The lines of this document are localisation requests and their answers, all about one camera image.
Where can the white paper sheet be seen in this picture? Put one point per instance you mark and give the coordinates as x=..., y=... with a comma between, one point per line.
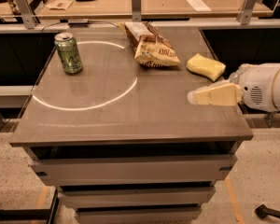
x=199, y=5

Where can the small paper card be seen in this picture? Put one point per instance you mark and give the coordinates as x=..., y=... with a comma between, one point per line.
x=60, y=5

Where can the grey metal bracket right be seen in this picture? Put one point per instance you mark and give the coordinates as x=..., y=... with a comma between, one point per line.
x=246, y=11

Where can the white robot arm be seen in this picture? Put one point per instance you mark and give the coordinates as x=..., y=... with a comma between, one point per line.
x=256, y=85

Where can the black chair base leg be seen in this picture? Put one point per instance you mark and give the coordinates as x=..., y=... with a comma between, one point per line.
x=263, y=211

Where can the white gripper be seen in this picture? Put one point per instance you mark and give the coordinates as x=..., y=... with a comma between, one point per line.
x=257, y=84

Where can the grey metal bracket left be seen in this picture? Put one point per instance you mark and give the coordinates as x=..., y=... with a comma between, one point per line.
x=27, y=14

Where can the yellow sponge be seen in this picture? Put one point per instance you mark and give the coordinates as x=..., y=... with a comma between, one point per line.
x=206, y=67

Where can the green soda can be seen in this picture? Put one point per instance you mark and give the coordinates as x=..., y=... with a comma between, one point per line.
x=67, y=49

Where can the grey metal bracket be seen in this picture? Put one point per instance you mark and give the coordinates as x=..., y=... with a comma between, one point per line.
x=136, y=10
x=246, y=11
x=27, y=14

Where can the clear plastic bottle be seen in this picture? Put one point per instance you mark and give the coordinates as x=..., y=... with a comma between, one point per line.
x=234, y=77

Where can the brown chip bag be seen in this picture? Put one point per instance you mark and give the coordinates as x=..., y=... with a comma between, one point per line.
x=151, y=48

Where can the grey drawer cabinet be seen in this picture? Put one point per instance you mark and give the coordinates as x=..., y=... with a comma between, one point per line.
x=120, y=142

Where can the grey metal bracket centre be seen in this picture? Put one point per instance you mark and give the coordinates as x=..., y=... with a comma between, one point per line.
x=136, y=10

